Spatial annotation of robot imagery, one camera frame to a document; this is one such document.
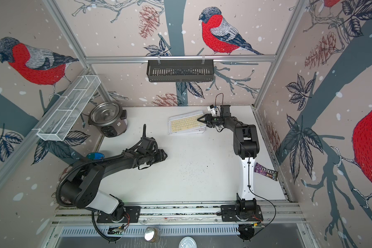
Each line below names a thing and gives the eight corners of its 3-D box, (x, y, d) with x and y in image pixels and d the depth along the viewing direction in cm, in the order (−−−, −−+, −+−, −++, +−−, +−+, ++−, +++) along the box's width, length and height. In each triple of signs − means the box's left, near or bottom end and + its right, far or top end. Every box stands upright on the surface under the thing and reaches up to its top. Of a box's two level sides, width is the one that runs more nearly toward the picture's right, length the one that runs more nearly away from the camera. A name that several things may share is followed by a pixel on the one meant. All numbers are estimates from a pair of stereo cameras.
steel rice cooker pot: (98, 141, 104) (82, 123, 89) (107, 120, 116) (95, 102, 101) (127, 141, 104) (116, 123, 89) (134, 120, 116) (125, 101, 101)
